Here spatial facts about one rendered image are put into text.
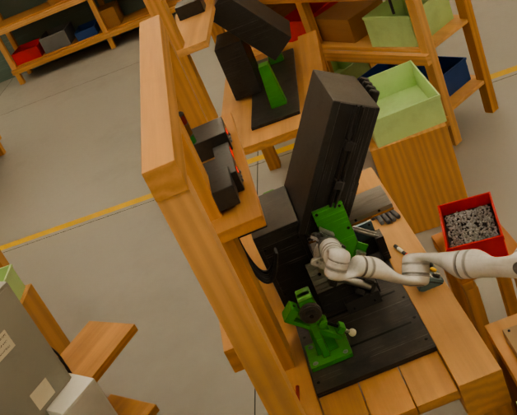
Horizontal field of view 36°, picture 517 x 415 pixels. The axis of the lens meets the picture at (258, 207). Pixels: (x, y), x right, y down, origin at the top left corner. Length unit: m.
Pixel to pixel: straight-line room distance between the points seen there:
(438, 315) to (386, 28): 3.00
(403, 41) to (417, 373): 3.16
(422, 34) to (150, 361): 2.63
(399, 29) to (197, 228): 3.53
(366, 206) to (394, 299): 0.37
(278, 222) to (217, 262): 0.85
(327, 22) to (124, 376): 2.88
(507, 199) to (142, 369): 2.35
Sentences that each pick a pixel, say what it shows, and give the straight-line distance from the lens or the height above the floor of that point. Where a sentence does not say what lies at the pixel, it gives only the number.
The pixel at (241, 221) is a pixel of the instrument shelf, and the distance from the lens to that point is 2.39.
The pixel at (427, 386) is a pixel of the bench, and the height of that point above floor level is 0.88.
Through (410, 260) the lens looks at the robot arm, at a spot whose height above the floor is 1.13.
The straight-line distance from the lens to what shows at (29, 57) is 11.88.
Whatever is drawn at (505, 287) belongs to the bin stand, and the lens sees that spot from 3.53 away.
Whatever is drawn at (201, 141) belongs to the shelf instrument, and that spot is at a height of 1.61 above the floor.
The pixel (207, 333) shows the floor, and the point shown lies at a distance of 4.74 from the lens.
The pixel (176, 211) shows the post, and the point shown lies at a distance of 2.01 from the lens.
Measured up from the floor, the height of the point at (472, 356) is 0.90.
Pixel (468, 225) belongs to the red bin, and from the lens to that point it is 3.17.
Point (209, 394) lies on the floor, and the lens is 4.33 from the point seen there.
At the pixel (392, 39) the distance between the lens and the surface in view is 5.45.
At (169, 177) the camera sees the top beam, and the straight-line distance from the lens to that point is 1.96.
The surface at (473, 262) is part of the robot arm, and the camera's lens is 2.52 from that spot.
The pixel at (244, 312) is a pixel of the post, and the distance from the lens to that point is 2.19.
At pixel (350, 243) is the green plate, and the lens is 2.87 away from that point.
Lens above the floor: 2.68
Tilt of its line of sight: 28 degrees down
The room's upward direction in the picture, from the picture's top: 24 degrees counter-clockwise
